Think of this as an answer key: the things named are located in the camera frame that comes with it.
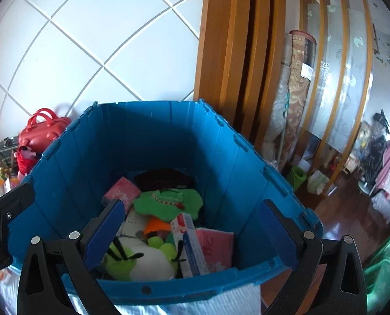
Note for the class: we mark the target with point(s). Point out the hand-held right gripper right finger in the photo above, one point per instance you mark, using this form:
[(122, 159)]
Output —
[(278, 236)]

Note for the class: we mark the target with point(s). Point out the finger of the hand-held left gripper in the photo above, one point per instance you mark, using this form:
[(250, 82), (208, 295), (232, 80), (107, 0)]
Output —
[(14, 200)]

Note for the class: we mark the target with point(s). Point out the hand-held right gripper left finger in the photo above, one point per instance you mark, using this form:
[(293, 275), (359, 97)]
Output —
[(103, 233)]

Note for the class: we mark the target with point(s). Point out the lime green and white plush toy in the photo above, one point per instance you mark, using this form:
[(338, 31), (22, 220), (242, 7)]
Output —
[(145, 259)]

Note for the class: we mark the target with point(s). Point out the orange dress pig plush toy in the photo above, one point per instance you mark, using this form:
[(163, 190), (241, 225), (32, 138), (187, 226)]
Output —
[(157, 224)]

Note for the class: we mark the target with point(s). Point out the white toothpaste box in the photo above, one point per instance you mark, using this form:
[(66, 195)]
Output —
[(190, 246)]

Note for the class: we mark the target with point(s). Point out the blue plastic storage bin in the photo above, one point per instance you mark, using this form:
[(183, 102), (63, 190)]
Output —
[(181, 131)]

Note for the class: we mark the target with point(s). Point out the black gift box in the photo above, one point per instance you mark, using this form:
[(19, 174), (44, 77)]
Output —
[(4, 157)]

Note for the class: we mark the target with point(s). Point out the white carton box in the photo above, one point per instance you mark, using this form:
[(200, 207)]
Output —
[(134, 223)]

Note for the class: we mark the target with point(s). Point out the red dress pig plush toy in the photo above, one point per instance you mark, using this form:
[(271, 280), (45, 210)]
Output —
[(25, 160)]

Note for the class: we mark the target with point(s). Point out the pink patterned box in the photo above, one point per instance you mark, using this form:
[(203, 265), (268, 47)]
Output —
[(122, 192)]

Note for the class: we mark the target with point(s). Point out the pink tissue pack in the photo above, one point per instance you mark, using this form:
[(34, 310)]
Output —
[(218, 246)]

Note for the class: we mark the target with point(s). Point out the green rolled mat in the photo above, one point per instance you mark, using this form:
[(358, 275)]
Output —
[(296, 177)]

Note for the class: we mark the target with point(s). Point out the white crumpled bag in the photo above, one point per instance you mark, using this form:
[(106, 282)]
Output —
[(317, 182)]

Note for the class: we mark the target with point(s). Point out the red toy suitcase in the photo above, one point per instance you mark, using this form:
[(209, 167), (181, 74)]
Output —
[(44, 134)]

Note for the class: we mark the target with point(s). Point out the white round stool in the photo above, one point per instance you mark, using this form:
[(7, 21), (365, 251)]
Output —
[(365, 188)]

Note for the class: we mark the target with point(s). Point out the green plastic crate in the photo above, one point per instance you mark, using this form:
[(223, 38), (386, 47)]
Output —
[(387, 275)]

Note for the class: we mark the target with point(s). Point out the white rolled lace fabric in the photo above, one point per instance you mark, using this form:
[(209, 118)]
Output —
[(277, 115)]

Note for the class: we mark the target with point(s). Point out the dark hanging clothes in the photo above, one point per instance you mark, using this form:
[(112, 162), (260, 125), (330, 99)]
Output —
[(377, 144)]

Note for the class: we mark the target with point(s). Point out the rolled patterned carpet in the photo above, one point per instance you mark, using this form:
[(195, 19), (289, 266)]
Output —
[(300, 88)]

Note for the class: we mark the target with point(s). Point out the wooden slat partition screen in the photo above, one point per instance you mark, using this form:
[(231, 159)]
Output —
[(342, 72)]

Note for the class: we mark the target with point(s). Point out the wooden wall panel frame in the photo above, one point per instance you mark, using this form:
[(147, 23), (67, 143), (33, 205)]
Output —
[(234, 55)]

